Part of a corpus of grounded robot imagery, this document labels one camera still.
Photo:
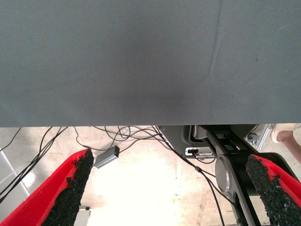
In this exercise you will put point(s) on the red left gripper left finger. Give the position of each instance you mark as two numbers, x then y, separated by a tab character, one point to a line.
40	204

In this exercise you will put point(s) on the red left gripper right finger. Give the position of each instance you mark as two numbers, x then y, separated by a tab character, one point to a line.
282	200

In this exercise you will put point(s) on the light grey metal panel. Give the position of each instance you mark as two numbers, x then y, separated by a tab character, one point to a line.
11	169

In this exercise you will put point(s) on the small grey floor box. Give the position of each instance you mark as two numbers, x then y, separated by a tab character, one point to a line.
83	217

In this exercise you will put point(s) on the bare person leg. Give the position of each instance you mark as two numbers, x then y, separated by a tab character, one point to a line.
291	143

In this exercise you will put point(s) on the aluminium extrusion profile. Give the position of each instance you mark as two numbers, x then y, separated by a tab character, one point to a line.
264	137

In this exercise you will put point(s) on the grey caster wheel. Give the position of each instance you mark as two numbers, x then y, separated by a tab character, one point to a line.
252	137

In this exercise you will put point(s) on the white sock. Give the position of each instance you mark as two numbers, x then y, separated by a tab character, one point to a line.
279	129

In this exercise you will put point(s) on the small grey adapter box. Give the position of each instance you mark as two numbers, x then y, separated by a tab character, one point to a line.
107	157

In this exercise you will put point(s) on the silver port plate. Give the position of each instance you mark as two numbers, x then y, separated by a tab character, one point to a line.
204	150

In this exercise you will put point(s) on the dark grey table cloth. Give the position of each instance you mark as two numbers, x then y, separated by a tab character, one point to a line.
94	58

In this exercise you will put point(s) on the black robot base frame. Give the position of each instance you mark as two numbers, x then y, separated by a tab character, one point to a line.
240	179

